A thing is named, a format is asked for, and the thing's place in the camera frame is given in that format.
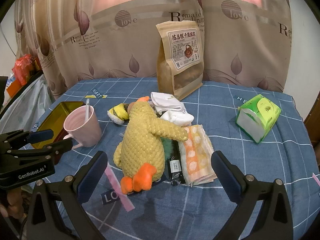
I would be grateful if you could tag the blue checked tablecloth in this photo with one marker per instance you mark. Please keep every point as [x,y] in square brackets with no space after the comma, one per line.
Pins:
[250,167]

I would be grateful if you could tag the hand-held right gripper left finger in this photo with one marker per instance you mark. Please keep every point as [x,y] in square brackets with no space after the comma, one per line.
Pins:
[92,173]

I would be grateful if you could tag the red plastic bag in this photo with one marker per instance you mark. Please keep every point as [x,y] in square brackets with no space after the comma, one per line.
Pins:
[22,67]

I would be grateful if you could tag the beige leaf print curtain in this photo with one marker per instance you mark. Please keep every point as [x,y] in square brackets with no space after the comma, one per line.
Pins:
[112,42]

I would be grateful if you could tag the green tissue pack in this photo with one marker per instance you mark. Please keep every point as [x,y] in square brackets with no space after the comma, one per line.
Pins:
[260,115]

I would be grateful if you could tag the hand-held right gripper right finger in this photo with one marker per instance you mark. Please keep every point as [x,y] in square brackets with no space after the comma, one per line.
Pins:
[225,175]

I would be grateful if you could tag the plastic packet with label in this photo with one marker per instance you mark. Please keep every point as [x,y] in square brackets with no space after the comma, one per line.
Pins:
[176,172]

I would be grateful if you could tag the orange dotted towel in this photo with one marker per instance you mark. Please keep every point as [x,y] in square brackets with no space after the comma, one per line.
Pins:
[197,155]

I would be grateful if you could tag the brown egg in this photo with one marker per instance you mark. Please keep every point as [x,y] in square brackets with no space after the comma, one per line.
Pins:
[128,108]

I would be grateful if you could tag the person's left hand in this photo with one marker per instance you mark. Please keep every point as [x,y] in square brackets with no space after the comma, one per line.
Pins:
[11,201]

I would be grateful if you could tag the yellow plush duck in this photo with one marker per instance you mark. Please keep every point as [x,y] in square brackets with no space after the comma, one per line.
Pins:
[140,142]

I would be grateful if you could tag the white sock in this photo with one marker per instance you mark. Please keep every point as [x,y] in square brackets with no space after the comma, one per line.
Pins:
[180,118]
[165,101]

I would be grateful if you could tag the red box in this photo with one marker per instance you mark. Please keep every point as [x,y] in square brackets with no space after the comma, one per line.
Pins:
[37,63]

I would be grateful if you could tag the gold tin tray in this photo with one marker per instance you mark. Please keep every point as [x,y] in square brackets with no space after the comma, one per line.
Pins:
[53,120]

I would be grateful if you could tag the yellow striped plush toy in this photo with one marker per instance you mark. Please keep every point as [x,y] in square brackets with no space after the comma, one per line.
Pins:
[118,112]

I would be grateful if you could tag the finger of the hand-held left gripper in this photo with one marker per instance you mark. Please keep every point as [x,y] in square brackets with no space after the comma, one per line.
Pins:
[40,135]
[57,146]

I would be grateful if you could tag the pink mug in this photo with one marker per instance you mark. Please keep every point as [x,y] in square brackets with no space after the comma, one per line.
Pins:
[85,132]

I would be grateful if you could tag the white spoon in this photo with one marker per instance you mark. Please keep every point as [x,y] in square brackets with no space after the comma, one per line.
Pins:
[87,110]

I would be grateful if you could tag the orange box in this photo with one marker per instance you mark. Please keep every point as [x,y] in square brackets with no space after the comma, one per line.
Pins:
[12,88]

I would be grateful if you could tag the translucent plastic cover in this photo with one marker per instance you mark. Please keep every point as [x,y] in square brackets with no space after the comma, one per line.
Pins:
[25,100]

